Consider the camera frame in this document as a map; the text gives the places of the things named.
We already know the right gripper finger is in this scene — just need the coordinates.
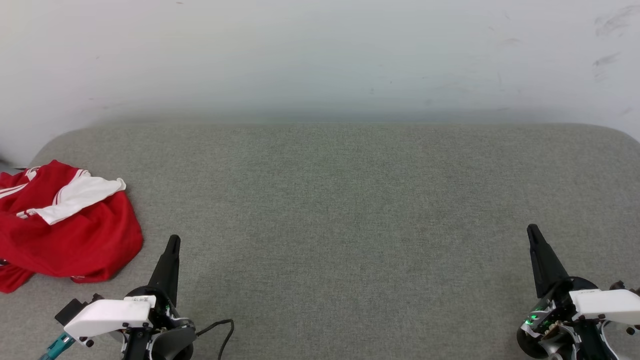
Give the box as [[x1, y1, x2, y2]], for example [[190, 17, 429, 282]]
[[527, 224, 570, 299]]

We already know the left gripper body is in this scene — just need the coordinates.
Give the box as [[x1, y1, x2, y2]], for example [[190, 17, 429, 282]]
[[64, 285, 197, 360]]

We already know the thin black cable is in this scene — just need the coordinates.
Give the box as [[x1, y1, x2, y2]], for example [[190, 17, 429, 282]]
[[195, 319, 235, 360]]

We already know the red white basketball jersey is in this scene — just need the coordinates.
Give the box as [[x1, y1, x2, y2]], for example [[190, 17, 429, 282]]
[[0, 160, 144, 294]]

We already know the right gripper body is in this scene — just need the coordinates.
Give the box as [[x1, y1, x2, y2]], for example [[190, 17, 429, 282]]
[[516, 276, 640, 360]]

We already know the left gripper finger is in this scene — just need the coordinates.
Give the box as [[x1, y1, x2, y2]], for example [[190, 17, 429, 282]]
[[148, 234, 181, 307]]

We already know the teal left camera connector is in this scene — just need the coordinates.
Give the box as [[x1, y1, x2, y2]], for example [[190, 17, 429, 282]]
[[39, 334, 76, 360]]

